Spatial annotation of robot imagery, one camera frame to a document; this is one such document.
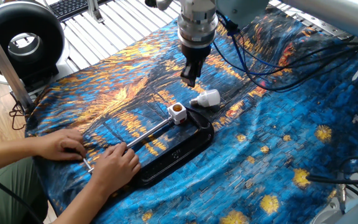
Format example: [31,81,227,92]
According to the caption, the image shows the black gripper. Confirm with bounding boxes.
[180,43,213,88]

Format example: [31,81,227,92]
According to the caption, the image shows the white light bulb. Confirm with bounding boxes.
[189,88,222,108]

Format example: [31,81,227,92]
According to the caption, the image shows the white socket metal rod stand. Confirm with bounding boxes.
[82,101,188,174]

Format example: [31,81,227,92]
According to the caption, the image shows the person's left forearm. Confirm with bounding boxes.
[0,136,40,174]

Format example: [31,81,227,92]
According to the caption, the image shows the person's right forearm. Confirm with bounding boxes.
[51,182,117,224]

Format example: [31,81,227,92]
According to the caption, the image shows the person's right hand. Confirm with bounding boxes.
[88,142,142,198]

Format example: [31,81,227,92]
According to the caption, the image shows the person's left hand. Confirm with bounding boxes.
[34,129,88,162]

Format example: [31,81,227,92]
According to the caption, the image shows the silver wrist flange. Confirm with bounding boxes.
[177,4,219,49]

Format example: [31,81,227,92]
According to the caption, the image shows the black plastic tray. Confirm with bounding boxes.
[129,107,215,189]

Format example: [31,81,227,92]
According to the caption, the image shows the starry night painting tablecloth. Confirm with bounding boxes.
[25,4,358,224]

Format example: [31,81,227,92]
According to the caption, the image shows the black keyboard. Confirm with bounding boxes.
[46,0,113,22]

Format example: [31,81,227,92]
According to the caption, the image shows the green trousers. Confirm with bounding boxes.
[0,157,49,224]

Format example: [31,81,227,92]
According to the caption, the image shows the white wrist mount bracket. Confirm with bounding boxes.
[144,0,217,13]

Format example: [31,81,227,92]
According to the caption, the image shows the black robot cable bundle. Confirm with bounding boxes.
[211,11,358,93]

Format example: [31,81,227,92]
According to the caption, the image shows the thin aluminium post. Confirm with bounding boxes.
[86,0,105,24]

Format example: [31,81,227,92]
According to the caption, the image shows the black ring-shaped fan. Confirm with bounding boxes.
[0,1,71,86]

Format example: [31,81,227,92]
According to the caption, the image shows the thick black cable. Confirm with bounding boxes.
[305,156,358,186]

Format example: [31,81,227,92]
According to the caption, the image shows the thick aluminium post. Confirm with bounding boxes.
[0,12,34,111]

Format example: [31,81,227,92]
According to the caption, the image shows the thin black cable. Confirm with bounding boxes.
[0,164,45,224]

